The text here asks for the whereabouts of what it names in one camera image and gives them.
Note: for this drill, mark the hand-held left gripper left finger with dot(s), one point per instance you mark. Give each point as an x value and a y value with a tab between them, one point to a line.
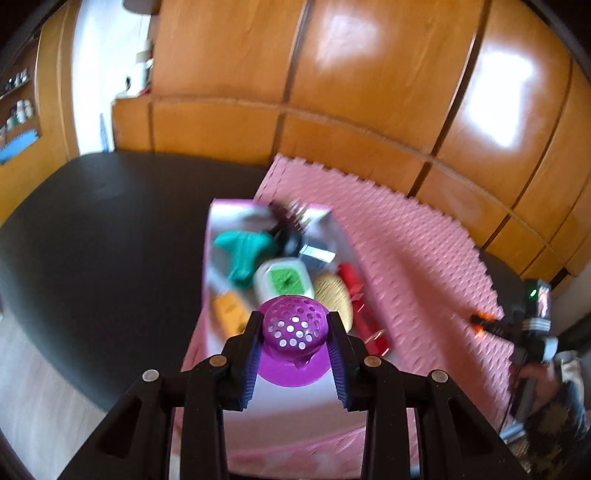
251	364

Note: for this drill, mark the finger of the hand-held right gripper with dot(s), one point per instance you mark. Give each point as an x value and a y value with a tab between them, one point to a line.
503	328

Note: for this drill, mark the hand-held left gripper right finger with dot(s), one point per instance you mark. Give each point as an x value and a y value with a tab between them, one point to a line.
339	369

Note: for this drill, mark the purple perforated plastic toy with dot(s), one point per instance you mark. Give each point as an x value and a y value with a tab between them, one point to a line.
291	323

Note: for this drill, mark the yellow orange plastic toy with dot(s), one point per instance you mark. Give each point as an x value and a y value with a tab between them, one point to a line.
228	311

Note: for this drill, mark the red plastic toy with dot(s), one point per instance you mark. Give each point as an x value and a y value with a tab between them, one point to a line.
364	314

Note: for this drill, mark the pink cardboard box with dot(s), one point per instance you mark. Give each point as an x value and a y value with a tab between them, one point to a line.
295	415

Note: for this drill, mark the beige egg-shaped embossed mold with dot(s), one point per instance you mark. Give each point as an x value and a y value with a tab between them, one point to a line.
334	295

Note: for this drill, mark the white device with green face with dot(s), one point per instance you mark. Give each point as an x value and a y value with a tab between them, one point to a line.
281	279

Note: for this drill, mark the teal plastic dough extruder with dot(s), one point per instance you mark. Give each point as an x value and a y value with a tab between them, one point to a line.
244	251

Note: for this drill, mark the black and clear plastic cup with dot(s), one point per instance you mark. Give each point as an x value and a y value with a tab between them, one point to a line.
314	251

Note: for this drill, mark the brown brush with wooden pegs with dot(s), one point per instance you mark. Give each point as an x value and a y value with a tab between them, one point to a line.
286	214

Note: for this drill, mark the person's right forearm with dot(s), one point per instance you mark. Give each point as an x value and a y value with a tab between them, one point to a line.
558	434

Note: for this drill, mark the person's right hand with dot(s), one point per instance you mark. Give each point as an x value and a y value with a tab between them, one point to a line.
540	385

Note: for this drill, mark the beige patterned fabric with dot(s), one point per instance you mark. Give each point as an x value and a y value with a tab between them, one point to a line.
569	367

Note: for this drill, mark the pink foam puzzle mat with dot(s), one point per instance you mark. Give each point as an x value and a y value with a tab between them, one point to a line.
415	258

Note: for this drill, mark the wooden panelled wardrobe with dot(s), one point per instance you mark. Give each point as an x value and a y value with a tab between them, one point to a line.
369	83

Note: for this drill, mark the wooden corner shelf cabinet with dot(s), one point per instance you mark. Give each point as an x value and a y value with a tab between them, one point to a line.
53	92

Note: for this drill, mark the shelf with bottles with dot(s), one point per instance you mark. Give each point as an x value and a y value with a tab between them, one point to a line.
21	113

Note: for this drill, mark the round wooden wall shelf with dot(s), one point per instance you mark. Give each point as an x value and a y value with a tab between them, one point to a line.
141	5

